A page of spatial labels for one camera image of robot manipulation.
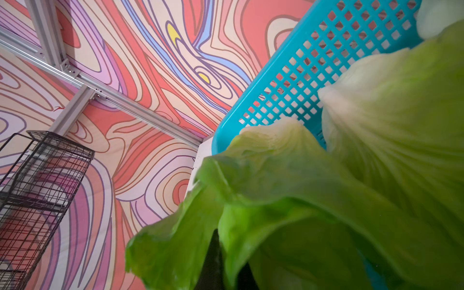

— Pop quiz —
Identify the left black wire basket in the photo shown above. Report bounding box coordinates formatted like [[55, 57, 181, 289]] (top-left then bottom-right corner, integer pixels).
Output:
[[1, 130, 95, 290]]

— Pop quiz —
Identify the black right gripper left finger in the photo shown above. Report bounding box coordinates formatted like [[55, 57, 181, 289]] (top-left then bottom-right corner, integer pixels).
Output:
[[194, 230, 225, 290]]

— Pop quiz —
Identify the chinese cabbage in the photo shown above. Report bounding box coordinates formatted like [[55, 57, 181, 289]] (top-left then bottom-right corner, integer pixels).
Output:
[[416, 0, 464, 40], [318, 21, 464, 245]]

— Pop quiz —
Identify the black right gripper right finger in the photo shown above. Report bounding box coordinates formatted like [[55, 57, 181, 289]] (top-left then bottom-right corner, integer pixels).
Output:
[[237, 263, 259, 290]]

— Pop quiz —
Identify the teal plastic basket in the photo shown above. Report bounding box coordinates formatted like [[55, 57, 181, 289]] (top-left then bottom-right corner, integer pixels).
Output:
[[212, 0, 421, 154]]

